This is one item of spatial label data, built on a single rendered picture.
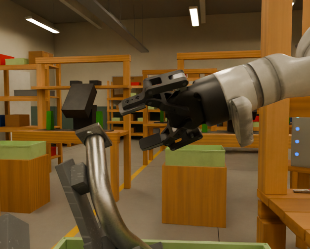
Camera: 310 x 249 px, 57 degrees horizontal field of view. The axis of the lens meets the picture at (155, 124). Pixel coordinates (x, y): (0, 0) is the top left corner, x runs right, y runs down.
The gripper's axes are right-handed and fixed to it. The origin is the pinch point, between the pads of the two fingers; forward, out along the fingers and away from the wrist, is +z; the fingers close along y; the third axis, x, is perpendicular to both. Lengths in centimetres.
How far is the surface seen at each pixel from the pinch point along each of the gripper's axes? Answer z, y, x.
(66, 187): 10.8, 1.0, 7.4
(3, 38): 412, -321, -841
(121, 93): 166, -684, -845
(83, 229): 10.8, -3.5, 12.0
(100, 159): 5.7, 0.6, 4.3
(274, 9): -56, -34, -66
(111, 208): 5.6, -1.6, 11.2
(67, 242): 22.5, -20.4, 4.8
